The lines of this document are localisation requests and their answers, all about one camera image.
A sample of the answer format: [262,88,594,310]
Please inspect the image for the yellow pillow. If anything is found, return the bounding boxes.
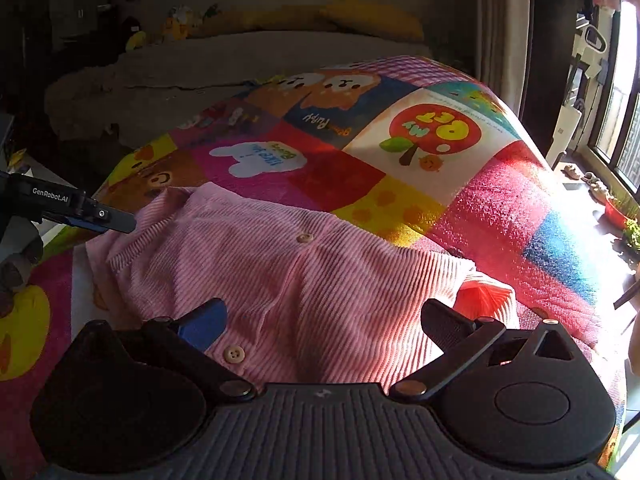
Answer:
[319,0,425,42]
[250,6,337,32]
[195,10,262,37]

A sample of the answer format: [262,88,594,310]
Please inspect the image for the colourful cartoon printed blanket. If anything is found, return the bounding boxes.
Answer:
[0,55,629,480]

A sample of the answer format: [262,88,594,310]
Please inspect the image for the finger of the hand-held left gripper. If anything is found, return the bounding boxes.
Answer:
[64,199,137,234]

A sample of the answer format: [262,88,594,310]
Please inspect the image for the small windowsill figurines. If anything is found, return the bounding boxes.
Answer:
[561,161,610,202]

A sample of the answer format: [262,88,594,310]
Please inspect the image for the grey bed sheet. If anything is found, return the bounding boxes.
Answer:
[45,30,434,149]

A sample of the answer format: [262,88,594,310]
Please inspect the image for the person's left hand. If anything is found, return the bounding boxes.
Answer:
[0,232,45,319]

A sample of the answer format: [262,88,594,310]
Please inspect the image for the yellow chick plush toy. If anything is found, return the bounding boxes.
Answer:
[161,16,192,43]

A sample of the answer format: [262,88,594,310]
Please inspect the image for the red plant pot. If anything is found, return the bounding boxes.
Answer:
[604,196,634,232]

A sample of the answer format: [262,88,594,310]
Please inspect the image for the pink ribbed garment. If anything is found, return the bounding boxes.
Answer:
[85,181,517,392]

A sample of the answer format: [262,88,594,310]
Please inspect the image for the stuffed toys pile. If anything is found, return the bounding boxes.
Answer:
[170,4,222,25]

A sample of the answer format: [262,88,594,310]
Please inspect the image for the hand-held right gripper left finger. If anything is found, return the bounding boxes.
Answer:
[80,297,255,403]

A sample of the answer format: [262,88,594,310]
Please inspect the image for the beige curtain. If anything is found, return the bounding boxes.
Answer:
[475,0,526,111]

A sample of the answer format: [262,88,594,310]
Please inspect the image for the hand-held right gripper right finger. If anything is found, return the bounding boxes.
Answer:
[390,298,576,401]

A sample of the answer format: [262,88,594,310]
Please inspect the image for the dark window frame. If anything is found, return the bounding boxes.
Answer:
[587,0,640,196]

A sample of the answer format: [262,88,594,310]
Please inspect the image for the white stick vacuum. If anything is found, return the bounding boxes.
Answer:
[545,22,609,167]

